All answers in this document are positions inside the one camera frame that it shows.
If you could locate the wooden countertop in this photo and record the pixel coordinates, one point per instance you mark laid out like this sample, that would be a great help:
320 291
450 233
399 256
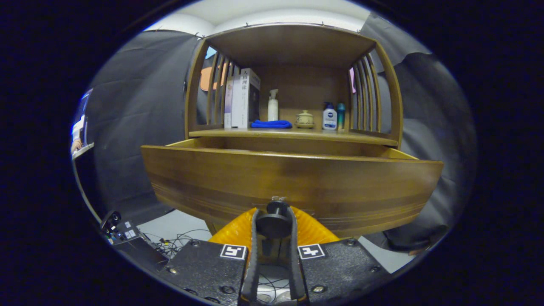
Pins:
306 132

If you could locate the black device box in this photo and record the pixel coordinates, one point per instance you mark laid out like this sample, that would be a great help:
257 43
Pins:
136 248

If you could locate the computer monitor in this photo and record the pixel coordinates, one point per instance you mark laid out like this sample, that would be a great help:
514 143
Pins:
80 123

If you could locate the white lotion bottle blue cap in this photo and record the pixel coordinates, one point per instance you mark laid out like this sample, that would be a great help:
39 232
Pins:
329 120

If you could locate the wooden drawer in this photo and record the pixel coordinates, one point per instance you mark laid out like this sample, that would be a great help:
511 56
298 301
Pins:
297 178

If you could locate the wooden cabinet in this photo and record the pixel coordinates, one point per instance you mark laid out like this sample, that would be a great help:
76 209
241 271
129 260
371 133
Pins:
293 42

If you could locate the black round drawer knob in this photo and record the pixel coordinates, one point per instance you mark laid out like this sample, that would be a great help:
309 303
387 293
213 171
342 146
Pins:
274 223

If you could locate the white pump bottle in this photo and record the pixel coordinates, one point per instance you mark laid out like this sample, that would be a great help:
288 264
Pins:
273 108

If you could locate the blue cloth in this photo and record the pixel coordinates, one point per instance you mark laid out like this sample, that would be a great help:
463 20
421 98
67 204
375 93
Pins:
272 124

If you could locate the beige lidded teacup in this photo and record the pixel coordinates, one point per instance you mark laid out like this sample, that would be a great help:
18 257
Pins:
304 120

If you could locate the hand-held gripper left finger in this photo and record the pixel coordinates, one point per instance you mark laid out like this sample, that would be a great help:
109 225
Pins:
250 276

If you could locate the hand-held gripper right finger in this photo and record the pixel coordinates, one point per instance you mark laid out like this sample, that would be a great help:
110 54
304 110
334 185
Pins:
297 276

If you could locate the white stand table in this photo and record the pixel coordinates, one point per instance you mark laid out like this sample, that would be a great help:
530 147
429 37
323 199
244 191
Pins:
83 149

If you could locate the black backdrop cloth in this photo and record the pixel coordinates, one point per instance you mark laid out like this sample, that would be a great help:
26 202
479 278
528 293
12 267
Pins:
136 127

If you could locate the thin purple book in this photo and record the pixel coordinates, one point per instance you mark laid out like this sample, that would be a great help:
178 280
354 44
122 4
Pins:
228 106

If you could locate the white book with dark cover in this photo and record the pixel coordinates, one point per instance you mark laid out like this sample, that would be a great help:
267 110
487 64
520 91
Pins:
253 106

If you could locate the teal bottle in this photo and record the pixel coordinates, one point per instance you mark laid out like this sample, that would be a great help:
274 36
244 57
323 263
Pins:
341 115

